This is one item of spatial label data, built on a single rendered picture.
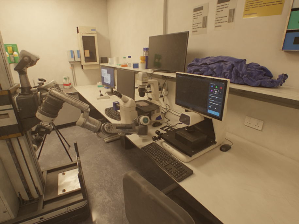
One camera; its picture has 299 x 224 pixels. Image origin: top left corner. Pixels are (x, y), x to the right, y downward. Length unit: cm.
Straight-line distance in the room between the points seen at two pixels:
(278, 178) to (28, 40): 420
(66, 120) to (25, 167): 219
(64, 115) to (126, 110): 223
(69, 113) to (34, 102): 235
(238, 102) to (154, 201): 120
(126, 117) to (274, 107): 128
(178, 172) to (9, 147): 121
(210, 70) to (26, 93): 146
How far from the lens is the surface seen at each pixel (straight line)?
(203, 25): 199
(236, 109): 163
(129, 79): 204
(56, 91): 115
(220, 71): 143
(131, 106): 157
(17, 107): 137
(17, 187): 173
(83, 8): 426
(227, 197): 104
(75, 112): 365
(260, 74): 144
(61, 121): 367
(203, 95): 114
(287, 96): 122
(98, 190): 207
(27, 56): 130
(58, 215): 168
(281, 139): 156
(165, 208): 65
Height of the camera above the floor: 148
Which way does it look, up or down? 21 degrees down
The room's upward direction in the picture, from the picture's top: straight up
